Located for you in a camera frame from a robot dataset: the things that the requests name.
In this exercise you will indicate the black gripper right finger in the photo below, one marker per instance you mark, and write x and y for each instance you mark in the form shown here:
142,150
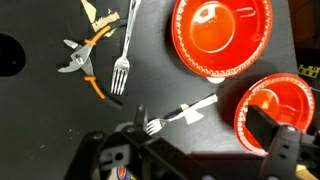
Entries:
263,128

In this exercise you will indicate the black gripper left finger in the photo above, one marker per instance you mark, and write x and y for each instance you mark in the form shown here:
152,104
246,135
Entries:
140,118

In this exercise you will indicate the small checkered tag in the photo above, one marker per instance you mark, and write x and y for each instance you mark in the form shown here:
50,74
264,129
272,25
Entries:
308,71

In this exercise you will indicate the silver fork with white tape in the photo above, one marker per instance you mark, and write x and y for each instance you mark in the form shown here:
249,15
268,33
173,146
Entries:
196,105

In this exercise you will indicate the plain silver fork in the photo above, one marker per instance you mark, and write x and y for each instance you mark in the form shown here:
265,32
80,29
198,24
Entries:
121,66

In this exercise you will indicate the red plastic bowl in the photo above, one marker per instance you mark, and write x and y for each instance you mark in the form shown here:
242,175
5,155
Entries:
286,96
216,33

